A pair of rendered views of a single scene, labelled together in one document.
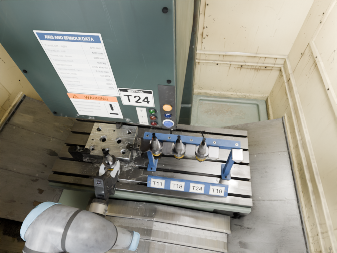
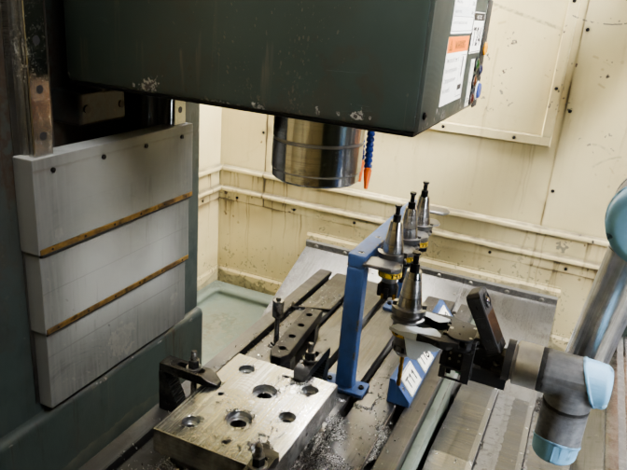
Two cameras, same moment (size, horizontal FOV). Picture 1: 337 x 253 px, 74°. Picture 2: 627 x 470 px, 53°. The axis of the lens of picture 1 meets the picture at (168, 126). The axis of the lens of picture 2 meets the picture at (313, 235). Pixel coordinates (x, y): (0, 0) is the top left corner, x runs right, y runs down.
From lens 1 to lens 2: 146 cm
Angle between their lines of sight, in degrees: 67
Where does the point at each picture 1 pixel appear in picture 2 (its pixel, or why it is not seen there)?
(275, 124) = (312, 257)
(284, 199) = (456, 297)
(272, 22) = not seen: hidden behind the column
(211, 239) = (510, 410)
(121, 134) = (244, 383)
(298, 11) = not seen: hidden behind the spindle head
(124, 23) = not seen: outside the picture
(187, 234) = (501, 433)
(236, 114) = (215, 323)
